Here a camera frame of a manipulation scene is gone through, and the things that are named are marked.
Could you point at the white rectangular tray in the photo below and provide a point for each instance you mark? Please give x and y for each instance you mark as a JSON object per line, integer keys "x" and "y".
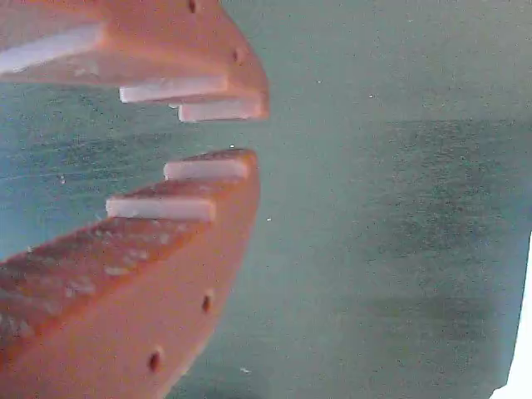
{"x": 524, "y": 332}

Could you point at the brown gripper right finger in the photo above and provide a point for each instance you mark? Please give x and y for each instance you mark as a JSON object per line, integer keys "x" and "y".
{"x": 166, "y": 41}

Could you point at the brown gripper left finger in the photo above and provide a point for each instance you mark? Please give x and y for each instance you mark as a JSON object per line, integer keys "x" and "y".
{"x": 124, "y": 311}

